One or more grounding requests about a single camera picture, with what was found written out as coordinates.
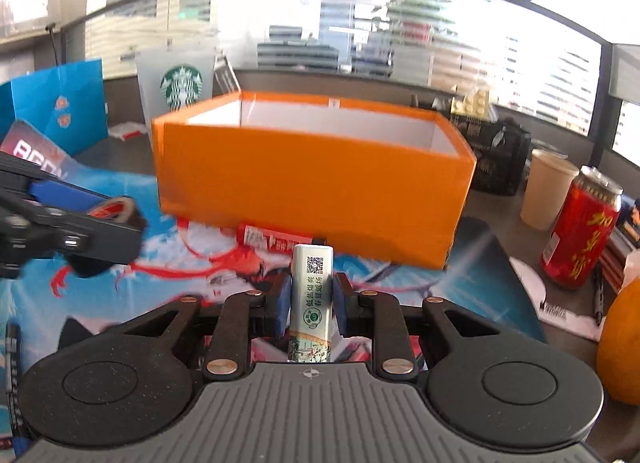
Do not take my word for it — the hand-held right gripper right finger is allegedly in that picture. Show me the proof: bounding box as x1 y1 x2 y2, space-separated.
332 273 501 378

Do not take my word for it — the red white card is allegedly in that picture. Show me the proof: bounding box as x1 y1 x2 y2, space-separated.
108 122 152 141

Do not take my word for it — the potted green plant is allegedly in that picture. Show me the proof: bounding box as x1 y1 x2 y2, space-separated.
387 0 458 46

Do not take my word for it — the dark booklet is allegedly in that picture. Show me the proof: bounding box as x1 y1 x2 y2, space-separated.
213 54 242 97

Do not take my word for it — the orange cardboard box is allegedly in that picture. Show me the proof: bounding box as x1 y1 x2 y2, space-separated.
151 90 477 272

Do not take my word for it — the beige paper cup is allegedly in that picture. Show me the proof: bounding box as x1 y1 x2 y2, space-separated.
519 148 580 231

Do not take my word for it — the black pen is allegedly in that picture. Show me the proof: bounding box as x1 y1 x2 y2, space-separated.
592 267 607 327

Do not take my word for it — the black office chair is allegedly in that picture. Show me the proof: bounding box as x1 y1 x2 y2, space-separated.
256 23 342 75

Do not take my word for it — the small white green printed box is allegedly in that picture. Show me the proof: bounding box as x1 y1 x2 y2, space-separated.
287 244 334 365

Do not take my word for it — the stack of notebooks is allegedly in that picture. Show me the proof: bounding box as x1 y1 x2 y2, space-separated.
597 202 640 275

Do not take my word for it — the black mesh desk organizer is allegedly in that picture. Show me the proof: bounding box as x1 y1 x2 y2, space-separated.
439 107 532 197

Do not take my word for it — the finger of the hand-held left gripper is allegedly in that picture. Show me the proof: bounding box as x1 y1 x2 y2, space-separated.
0 150 106 215

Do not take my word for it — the yellow building brick plate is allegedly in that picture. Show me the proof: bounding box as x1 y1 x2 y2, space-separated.
449 88 493 119

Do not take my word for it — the red drink can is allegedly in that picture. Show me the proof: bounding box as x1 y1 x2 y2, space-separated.
539 165 624 290

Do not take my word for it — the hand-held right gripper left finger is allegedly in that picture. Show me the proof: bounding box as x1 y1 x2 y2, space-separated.
120 275 292 378

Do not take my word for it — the red black tape roll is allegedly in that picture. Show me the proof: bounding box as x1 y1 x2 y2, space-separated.
89 196 146 230

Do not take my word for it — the blue printed desk mat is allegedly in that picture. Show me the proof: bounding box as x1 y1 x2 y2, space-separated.
0 120 547 450

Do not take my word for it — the red marker pen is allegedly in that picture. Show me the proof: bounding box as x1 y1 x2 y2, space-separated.
236 222 327 252

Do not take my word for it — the blue paper bag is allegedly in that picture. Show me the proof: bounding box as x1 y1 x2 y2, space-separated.
0 58 109 157

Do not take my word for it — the orange fruit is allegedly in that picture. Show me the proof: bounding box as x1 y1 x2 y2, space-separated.
595 277 640 407

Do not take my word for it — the clear plastic cup green logo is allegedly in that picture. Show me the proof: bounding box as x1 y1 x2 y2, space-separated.
135 49 218 123

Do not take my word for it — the white paper sheet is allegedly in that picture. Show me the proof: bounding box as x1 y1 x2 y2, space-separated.
509 257 602 340

